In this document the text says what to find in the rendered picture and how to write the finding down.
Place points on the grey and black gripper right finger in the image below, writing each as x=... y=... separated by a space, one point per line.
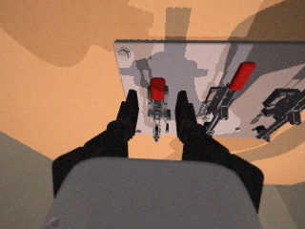
x=199 y=146

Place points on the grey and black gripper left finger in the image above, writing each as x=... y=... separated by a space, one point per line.
x=114 y=140

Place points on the black toggle clamp with red handle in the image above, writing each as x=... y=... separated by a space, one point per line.
x=217 y=94

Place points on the grey toggle clamp with red handle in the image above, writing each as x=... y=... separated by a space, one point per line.
x=287 y=105

